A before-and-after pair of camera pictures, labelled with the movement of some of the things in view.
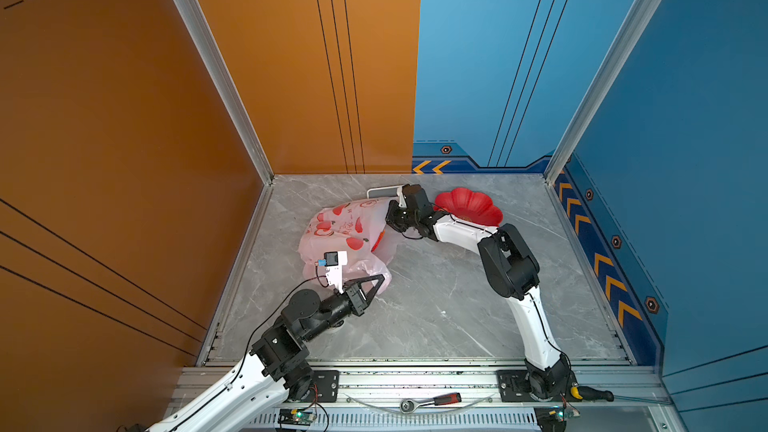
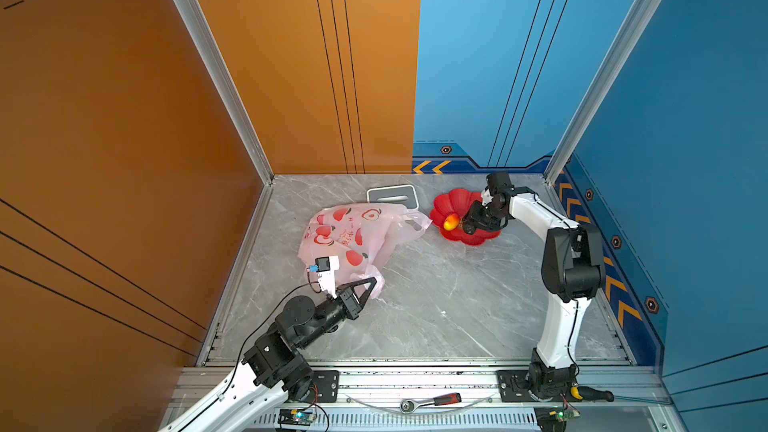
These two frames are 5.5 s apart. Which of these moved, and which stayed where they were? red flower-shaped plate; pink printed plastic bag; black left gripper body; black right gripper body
Moved: black right gripper body
Stayed: red flower-shaped plate; black left gripper body; pink printed plastic bag
